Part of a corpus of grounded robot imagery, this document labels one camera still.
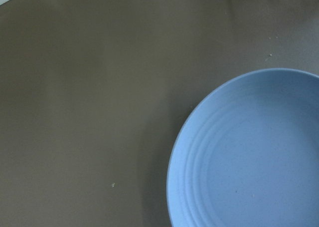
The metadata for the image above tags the blue round plate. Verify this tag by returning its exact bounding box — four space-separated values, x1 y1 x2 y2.
166 68 319 227

